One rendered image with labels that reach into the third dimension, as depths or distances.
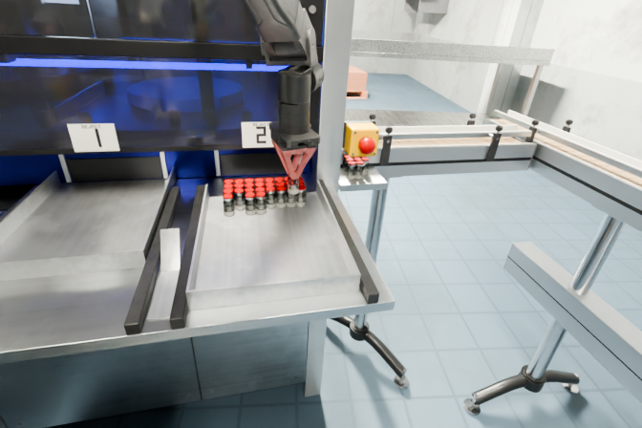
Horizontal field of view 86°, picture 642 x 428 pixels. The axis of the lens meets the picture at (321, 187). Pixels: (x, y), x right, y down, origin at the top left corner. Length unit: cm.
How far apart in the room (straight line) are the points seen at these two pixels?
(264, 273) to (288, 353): 70
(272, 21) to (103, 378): 112
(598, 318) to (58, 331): 126
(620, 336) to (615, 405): 67
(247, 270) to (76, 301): 25
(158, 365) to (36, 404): 36
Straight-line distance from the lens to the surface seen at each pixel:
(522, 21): 487
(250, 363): 129
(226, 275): 61
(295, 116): 62
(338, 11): 79
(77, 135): 87
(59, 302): 66
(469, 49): 370
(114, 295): 63
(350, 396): 152
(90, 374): 133
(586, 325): 134
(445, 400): 160
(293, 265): 62
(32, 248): 79
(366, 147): 83
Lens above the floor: 128
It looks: 27 degrees down
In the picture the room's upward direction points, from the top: 4 degrees clockwise
